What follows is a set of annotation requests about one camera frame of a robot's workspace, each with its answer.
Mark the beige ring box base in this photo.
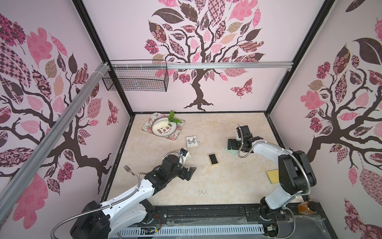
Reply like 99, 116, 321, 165
208, 153, 218, 166

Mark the white gift box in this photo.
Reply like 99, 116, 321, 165
180, 148, 191, 165
186, 136, 199, 148

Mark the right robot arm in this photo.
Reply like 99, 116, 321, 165
227, 125, 317, 211

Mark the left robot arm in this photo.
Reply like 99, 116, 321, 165
70, 149, 196, 239

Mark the floral round plate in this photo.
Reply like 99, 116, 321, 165
151, 117, 178, 137

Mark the silver fork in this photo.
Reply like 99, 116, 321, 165
123, 165, 141, 180

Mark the yellow sponge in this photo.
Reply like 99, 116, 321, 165
266, 169, 279, 184

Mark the green leaf sprig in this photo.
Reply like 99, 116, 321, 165
167, 111, 182, 123

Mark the right amber spice jar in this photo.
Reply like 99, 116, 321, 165
297, 201, 319, 216

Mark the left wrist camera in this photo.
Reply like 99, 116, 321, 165
180, 148, 189, 157

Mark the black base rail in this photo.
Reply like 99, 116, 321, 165
154, 204, 291, 224

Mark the white cable duct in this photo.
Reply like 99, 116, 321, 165
112, 224, 265, 239

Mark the black wire basket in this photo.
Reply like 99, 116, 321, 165
102, 59, 169, 92

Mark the aluminium rail back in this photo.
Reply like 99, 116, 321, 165
111, 62, 293, 70

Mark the aluminium rail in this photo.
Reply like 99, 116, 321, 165
111, 62, 293, 70
1, 62, 109, 222

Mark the aluminium rail left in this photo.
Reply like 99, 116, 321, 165
1, 62, 109, 222

